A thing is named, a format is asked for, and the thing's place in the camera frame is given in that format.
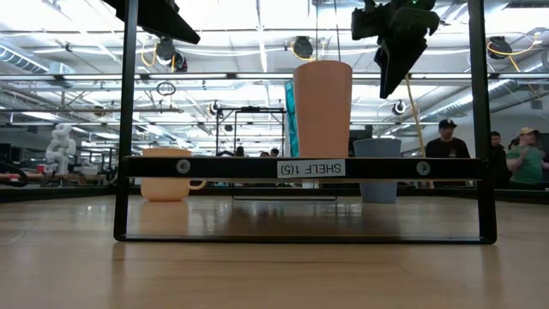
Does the peach mug with handle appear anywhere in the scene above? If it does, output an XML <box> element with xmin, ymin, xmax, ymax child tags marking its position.
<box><xmin>140</xmin><ymin>147</ymin><xmax>208</xmax><ymax>203</ymax></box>

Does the white shelf label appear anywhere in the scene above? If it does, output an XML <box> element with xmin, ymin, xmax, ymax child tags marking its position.
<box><xmin>276</xmin><ymin>159</ymin><xmax>347</xmax><ymax>179</ymax></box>

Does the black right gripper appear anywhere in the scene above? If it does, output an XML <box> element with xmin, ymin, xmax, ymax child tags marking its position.
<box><xmin>350</xmin><ymin>0</ymin><xmax>441</xmax><ymax>100</ymax></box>

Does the wooden shelf with black frame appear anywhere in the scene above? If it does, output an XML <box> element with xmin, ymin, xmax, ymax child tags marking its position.
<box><xmin>112</xmin><ymin>0</ymin><xmax>498</xmax><ymax>245</ymax></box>

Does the yellow cable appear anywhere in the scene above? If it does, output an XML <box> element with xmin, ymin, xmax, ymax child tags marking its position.
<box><xmin>404</xmin><ymin>73</ymin><xmax>427</xmax><ymax>159</ymax></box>

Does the blue ribbed plastic cup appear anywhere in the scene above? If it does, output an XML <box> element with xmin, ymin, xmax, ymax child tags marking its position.
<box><xmin>353</xmin><ymin>137</ymin><xmax>403</xmax><ymax>204</ymax></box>

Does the tall teal plastic tumbler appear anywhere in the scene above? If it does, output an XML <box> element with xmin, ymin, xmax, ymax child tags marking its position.
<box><xmin>283</xmin><ymin>79</ymin><xmax>300</xmax><ymax>158</ymax></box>

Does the orange plastic cup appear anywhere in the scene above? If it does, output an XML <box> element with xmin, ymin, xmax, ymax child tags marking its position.
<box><xmin>293</xmin><ymin>59</ymin><xmax>353</xmax><ymax>159</ymax></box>

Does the black table frame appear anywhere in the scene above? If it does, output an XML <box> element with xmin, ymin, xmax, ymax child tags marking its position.
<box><xmin>0</xmin><ymin>185</ymin><xmax>549</xmax><ymax>204</ymax></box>

